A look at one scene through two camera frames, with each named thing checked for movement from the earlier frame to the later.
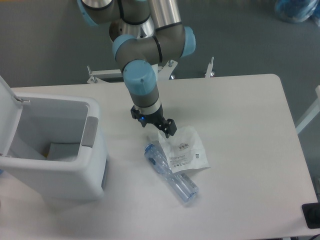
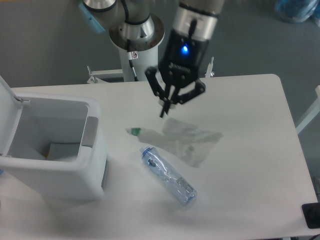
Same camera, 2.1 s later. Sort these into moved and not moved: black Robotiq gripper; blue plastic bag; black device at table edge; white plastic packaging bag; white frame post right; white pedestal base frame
Moved: white plastic packaging bag; black Robotiq gripper
Not moved: white pedestal base frame; black device at table edge; blue plastic bag; white frame post right
